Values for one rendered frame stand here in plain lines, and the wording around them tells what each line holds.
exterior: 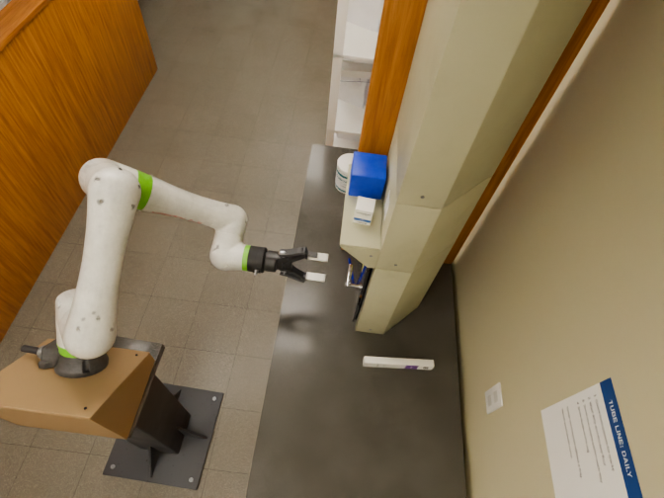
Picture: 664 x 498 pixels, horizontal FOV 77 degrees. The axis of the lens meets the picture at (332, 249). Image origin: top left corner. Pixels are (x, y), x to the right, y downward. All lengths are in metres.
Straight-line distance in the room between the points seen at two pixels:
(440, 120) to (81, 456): 2.39
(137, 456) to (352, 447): 1.36
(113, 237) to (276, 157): 2.46
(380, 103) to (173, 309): 1.98
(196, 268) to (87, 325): 1.73
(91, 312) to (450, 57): 1.03
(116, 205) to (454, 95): 0.83
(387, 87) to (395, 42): 0.13
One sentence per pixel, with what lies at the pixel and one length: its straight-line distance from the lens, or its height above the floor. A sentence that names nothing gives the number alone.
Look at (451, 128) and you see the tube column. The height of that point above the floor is 1.94.
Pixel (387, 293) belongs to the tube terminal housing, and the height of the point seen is 1.27.
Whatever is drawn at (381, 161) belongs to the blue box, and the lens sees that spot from 1.26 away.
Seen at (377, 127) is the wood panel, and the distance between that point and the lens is 1.34.
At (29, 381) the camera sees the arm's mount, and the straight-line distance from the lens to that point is 1.55.
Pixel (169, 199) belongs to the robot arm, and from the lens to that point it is 1.40.
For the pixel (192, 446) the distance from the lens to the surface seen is 2.54.
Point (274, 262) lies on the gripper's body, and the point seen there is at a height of 1.23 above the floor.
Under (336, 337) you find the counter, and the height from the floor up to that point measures 0.94.
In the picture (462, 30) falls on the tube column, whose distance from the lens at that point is 0.76.
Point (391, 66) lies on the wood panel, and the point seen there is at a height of 1.83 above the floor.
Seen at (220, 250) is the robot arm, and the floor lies 1.25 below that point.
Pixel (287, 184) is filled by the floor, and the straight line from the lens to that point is 3.33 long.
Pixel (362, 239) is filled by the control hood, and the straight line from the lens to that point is 1.18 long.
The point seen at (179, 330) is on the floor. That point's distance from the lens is 2.76.
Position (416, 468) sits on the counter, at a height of 0.94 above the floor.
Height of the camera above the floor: 2.47
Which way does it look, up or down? 56 degrees down
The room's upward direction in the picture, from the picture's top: 8 degrees clockwise
